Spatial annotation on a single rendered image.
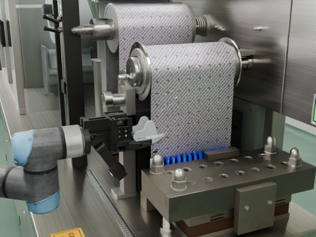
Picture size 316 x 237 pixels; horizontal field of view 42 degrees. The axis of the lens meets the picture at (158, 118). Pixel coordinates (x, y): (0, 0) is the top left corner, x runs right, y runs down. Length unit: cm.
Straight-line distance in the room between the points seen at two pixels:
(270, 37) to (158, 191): 49
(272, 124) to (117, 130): 62
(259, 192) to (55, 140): 47
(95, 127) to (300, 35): 52
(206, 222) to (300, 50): 46
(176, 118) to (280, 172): 29
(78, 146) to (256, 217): 44
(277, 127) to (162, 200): 63
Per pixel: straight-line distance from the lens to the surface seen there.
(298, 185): 107
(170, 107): 103
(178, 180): 90
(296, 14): 105
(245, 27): 121
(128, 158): 112
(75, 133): 94
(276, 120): 141
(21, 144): 92
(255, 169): 104
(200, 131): 109
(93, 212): 110
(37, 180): 95
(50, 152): 93
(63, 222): 107
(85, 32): 123
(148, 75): 98
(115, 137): 96
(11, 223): 293
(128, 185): 115
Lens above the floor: 144
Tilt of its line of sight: 17 degrees down
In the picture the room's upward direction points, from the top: straight up
